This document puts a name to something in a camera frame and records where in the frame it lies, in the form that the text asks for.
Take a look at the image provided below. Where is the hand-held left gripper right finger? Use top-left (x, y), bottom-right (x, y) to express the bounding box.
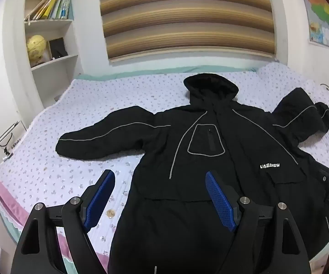
top-left (205, 171), bottom-right (310, 274)

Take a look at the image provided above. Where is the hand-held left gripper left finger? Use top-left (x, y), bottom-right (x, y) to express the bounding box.
top-left (10, 169), bottom-right (116, 274)

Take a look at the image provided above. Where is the black hooded jacket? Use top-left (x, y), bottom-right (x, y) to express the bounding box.
top-left (55, 73), bottom-right (329, 274)

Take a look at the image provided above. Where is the floral quilted bedspread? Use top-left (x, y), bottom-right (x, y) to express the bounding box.
top-left (0, 61), bottom-right (329, 274)

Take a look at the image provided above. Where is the teal bed sheet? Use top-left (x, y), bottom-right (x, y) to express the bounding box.
top-left (74, 65), bottom-right (281, 83)

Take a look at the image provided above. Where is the black box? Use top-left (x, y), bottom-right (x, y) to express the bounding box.
top-left (48, 37), bottom-right (69, 59)

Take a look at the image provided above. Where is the yellow globe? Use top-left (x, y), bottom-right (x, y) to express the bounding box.
top-left (26, 34), bottom-right (48, 64)

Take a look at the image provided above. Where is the white bookshelf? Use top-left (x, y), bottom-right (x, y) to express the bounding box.
top-left (23, 0), bottom-right (81, 73)

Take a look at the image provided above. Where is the striped brown window blind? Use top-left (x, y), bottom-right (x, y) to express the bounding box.
top-left (97, 0), bottom-right (278, 62)

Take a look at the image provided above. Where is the row of colourful books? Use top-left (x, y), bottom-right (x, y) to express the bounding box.
top-left (24, 0), bottom-right (73, 21)

